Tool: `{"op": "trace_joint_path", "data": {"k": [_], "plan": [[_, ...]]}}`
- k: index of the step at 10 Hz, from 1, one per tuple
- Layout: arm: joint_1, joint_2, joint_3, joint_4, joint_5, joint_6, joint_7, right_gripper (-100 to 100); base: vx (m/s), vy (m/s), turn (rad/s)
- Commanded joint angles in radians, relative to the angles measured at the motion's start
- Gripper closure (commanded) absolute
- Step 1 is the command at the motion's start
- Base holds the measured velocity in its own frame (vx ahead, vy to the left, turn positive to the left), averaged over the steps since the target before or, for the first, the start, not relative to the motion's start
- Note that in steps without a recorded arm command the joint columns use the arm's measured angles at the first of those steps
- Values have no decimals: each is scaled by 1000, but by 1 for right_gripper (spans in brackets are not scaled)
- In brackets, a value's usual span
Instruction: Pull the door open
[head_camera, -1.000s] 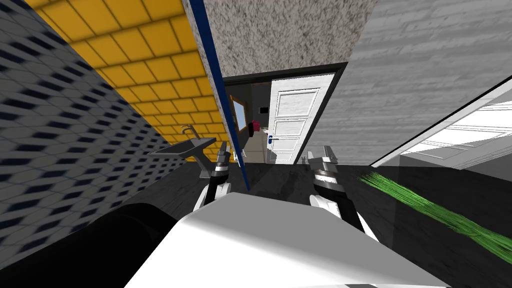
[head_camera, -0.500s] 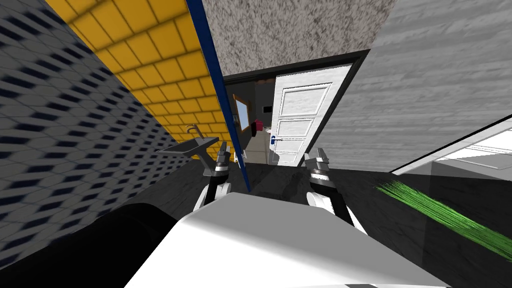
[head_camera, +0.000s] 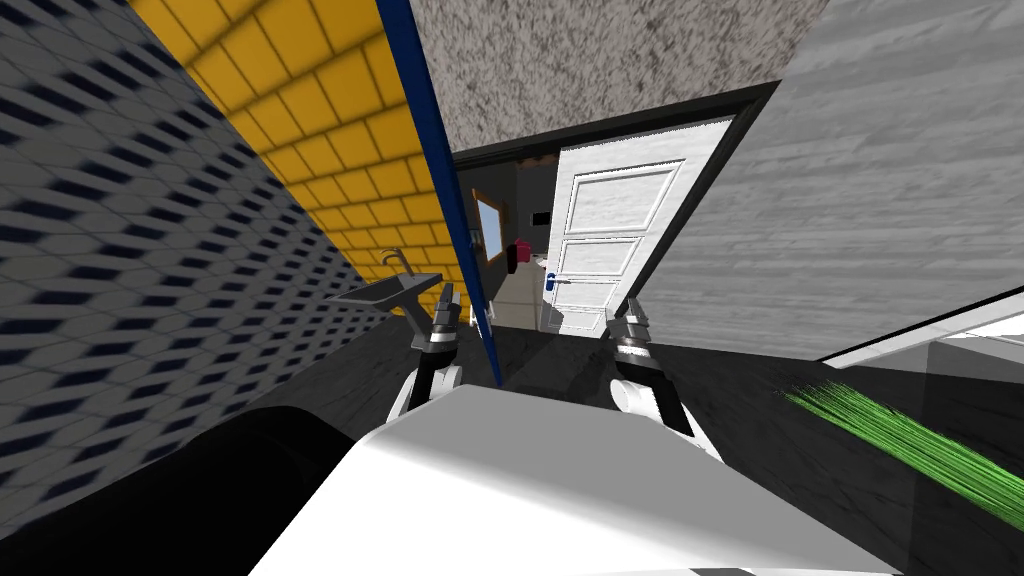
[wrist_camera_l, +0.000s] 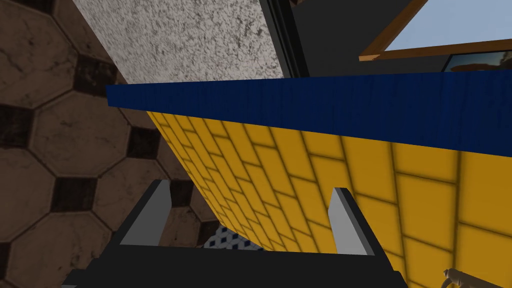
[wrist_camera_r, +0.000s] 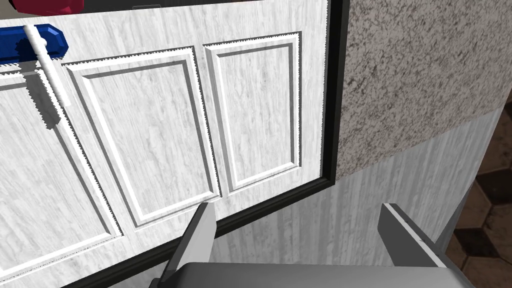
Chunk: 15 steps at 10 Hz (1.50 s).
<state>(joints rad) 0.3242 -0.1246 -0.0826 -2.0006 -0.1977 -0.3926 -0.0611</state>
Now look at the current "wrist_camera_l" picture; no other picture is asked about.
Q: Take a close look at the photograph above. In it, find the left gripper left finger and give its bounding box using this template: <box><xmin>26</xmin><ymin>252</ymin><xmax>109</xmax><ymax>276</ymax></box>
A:
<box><xmin>108</xmin><ymin>179</ymin><xmax>173</xmax><ymax>247</ymax></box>

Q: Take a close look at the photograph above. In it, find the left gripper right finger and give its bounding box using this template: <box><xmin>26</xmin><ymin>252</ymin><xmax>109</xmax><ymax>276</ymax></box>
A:
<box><xmin>327</xmin><ymin>187</ymin><xmax>387</xmax><ymax>257</ymax></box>

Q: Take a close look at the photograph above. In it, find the wooden framed window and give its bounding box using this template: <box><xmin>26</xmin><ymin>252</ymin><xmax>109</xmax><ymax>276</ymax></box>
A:
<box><xmin>358</xmin><ymin>0</ymin><xmax>512</xmax><ymax>62</ymax></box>

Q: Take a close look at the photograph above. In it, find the beige curved handle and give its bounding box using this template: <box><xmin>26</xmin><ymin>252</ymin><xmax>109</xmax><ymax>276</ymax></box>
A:
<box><xmin>441</xmin><ymin>267</ymin><xmax>506</xmax><ymax>288</ymax></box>

